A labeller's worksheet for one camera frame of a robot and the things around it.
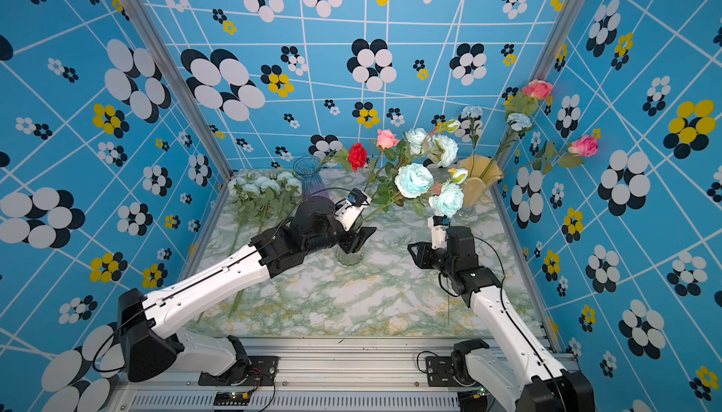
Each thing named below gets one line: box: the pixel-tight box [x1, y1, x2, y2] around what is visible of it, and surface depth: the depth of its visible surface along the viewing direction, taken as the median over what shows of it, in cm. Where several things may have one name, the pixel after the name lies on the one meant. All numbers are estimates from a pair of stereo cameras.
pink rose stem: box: [362, 128, 400, 192], surface depth 74 cm
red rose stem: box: [321, 142, 368, 172], surface depth 86 cm
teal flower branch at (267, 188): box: [251, 175, 282, 233], surface depth 110 cm
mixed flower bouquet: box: [459, 79, 598, 180], surface depth 87 cm
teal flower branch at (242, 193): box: [227, 176, 255, 255], surface depth 110 cm
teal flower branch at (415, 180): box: [361, 162, 469, 224], surface depth 56 cm
